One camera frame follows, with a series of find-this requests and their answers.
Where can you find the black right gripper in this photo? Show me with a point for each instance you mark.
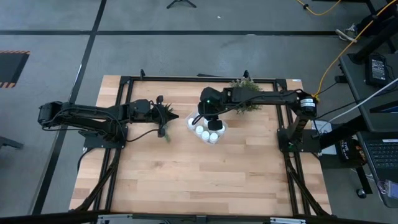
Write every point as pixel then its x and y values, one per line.
pixel 211 113

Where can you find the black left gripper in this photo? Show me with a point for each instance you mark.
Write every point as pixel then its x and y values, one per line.
pixel 143 112

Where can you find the white pill bottle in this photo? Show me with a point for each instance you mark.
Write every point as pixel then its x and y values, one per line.
pixel 205 135
pixel 213 137
pixel 221 130
pixel 190 121
pixel 199 129

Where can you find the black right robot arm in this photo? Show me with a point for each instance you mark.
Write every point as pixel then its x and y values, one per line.
pixel 264 97

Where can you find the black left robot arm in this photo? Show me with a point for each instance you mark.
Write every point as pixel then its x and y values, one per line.
pixel 93 113

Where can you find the clear plastic basket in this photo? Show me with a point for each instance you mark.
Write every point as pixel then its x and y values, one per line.
pixel 190 127

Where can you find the succulent plant in black pot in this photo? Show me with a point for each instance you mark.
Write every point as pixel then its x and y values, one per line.
pixel 168 137

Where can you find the bushy green plant black pot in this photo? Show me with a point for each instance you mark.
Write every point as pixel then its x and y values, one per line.
pixel 245 84

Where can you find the black tripod foot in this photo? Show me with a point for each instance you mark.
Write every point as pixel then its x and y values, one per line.
pixel 182 1

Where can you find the black printed bag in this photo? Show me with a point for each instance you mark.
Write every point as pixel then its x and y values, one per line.
pixel 346 149

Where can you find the dark grey desk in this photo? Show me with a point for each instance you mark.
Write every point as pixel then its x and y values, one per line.
pixel 357 93

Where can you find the person's shoe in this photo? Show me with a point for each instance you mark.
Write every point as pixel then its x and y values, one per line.
pixel 345 33

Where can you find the black chair leg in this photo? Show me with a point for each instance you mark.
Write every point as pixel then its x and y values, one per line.
pixel 9 142

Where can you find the black hazard striped mat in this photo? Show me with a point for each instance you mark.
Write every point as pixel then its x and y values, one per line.
pixel 12 68

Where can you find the black caster wheel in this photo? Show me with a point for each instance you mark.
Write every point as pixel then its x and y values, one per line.
pixel 361 193

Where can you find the black power adapter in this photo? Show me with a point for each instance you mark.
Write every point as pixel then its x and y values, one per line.
pixel 377 70

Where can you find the black desk leg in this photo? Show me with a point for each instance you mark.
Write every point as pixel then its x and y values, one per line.
pixel 373 43

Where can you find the laptop computer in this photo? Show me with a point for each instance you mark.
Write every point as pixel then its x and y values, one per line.
pixel 384 154

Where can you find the person's leg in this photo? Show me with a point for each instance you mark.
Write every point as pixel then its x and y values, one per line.
pixel 373 21

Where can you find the black table frame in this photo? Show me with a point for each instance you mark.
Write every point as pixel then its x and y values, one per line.
pixel 199 79

